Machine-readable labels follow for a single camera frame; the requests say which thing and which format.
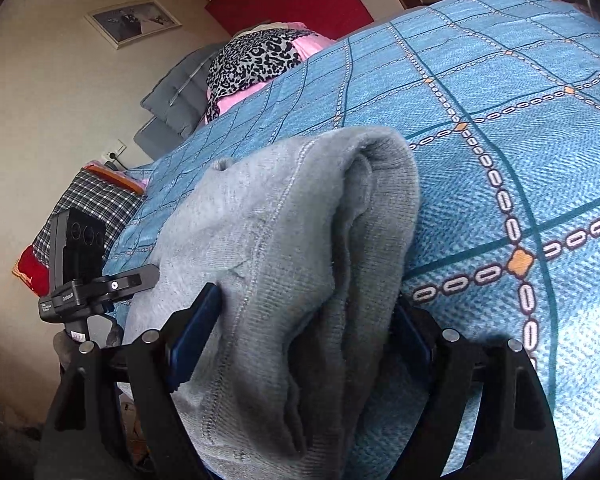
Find grey sweatpants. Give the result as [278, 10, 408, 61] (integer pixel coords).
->
[124, 126, 419, 479]

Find grey gloved left hand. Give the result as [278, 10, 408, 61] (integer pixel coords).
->
[53, 314, 124, 374]

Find plaid pillow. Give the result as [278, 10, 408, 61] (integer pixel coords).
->
[50, 167, 145, 260]

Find orange red cushion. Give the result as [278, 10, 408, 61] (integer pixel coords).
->
[12, 245, 50, 297]

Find grey padded headboard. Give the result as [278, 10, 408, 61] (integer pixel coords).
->
[134, 42, 224, 160]

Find leopard print blanket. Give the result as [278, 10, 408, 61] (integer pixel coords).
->
[204, 28, 313, 122]

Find pink quilt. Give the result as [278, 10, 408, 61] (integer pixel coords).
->
[204, 22, 335, 124]

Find blue patterned bedspread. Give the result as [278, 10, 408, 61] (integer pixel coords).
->
[106, 0, 600, 474]

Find red wardrobe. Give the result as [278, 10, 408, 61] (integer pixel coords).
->
[206, 0, 373, 39]

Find wall power socket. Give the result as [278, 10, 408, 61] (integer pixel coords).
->
[100, 139, 126, 162]

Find framed wall picture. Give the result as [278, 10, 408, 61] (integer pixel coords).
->
[85, 0, 182, 50]

